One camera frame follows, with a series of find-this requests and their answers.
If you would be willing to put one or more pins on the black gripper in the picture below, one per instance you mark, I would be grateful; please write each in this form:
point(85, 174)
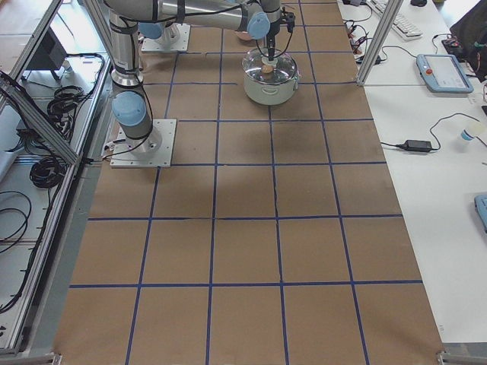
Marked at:
point(272, 33)

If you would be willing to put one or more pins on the beige egg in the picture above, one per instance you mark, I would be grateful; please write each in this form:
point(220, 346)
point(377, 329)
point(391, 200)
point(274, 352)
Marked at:
point(267, 69)

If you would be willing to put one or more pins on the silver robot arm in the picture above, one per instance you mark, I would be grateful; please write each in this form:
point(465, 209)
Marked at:
point(261, 20)

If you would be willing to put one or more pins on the glass pot lid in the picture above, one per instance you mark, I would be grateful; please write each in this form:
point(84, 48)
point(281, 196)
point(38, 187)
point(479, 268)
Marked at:
point(259, 67)

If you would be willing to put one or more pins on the pale green pot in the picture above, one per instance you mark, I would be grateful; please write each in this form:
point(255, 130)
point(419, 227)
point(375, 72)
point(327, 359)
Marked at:
point(270, 94)

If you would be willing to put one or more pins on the pink bowl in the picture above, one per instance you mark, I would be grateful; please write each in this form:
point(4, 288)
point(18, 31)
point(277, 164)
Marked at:
point(242, 35)

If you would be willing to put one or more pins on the white keyboard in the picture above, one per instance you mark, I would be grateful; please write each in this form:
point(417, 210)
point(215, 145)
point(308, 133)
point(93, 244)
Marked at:
point(403, 27)

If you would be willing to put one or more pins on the blue teach pendant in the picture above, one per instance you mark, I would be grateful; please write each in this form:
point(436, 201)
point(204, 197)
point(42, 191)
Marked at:
point(443, 74)

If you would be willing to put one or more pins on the black power adapter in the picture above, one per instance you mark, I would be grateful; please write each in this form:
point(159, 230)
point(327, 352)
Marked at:
point(415, 146)

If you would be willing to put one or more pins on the brown paper table mat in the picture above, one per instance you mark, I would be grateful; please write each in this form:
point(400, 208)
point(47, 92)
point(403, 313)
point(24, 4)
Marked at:
point(275, 237)

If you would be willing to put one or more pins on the paper cup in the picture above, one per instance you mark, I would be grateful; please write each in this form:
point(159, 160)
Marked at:
point(472, 131)

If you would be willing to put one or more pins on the blue tablet edge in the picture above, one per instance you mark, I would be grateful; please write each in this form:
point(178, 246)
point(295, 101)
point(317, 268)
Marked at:
point(480, 202)

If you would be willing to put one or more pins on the aluminium frame post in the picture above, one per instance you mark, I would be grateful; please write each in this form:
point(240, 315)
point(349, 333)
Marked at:
point(380, 34)

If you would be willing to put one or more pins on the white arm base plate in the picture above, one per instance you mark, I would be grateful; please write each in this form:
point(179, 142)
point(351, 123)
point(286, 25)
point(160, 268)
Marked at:
point(156, 151)

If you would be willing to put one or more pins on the aluminium frame rail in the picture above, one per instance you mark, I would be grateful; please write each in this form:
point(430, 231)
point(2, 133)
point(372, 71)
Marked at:
point(36, 119)

